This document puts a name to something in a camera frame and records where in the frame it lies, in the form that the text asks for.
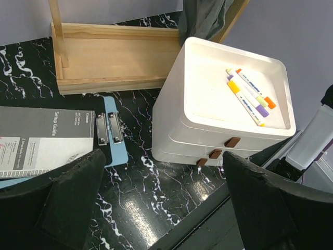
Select yellow cap marker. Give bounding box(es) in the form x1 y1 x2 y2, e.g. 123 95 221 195
227 81 265 127

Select white stacked trays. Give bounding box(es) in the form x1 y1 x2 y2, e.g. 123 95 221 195
151 37 296 165

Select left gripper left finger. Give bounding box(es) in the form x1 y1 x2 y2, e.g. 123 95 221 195
1 149 106 249

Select black marbled table mat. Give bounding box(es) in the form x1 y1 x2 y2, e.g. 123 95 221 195
0 11 235 250

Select orange cap marker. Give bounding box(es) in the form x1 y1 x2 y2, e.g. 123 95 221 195
236 68 276 109

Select grey spiral notebook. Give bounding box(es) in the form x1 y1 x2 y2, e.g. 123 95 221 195
1 106 95 179

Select grey shorts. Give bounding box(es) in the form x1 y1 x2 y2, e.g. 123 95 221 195
177 0 234 45

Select wooden clothes rack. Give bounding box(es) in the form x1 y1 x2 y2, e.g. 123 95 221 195
48 0 252 96

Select blue clipboard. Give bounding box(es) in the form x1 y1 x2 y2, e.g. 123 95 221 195
0 96 130 190

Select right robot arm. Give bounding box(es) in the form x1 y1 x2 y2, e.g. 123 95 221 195
272 86 332 181

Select purple cap marker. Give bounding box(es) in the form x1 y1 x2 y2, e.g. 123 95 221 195
227 75 269 118

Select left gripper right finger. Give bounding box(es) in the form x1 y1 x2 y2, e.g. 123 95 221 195
223 151 332 249

